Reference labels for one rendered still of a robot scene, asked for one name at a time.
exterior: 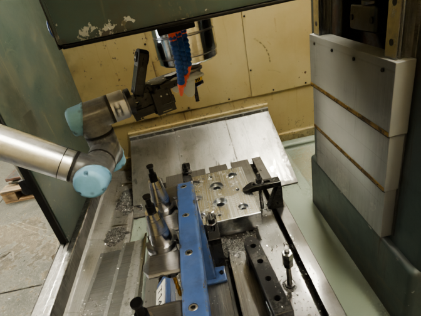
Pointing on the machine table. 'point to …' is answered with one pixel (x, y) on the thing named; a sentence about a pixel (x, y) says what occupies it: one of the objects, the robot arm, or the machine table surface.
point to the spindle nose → (210, 42)
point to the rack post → (214, 276)
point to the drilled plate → (234, 223)
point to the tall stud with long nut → (288, 268)
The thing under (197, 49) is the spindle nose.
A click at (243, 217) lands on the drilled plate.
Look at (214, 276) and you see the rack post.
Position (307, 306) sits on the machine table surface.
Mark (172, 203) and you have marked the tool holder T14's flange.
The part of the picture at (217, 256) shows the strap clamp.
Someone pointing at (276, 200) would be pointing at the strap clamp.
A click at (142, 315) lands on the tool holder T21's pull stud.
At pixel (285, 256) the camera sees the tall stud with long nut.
